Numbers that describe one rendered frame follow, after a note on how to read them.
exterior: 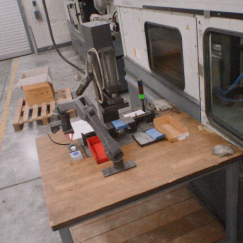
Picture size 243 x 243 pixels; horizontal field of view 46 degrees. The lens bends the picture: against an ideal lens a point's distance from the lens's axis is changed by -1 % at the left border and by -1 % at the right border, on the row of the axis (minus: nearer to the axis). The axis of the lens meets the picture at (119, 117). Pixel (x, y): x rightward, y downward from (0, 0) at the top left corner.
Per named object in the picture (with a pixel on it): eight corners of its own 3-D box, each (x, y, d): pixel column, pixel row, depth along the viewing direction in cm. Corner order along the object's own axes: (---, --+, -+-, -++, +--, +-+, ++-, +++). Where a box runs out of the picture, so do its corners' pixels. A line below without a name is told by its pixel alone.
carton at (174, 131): (171, 144, 182) (170, 133, 179) (154, 128, 204) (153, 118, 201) (189, 138, 185) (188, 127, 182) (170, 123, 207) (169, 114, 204)
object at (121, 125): (118, 130, 190) (117, 126, 189) (111, 122, 203) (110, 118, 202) (127, 127, 192) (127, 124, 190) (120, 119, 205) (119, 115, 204)
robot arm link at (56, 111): (51, 121, 188) (46, 104, 183) (61, 115, 193) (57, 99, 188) (61, 124, 180) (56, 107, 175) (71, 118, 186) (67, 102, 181)
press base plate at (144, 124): (88, 161, 184) (87, 157, 183) (72, 130, 228) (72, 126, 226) (176, 131, 200) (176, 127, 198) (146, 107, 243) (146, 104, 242)
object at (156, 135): (156, 141, 183) (155, 136, 182) (144, 131, 196) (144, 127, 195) (165, 137, 185) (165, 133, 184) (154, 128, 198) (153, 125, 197)
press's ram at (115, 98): (105, 118, 189) (97, 75, 177) (95, 105, 212) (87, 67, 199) (130, 110, 194) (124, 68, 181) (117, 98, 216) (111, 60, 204)
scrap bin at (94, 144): (98, 164, 173) (96, 156, 171) (88, 146, 195) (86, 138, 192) (116, 158, 176) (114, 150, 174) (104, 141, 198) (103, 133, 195)
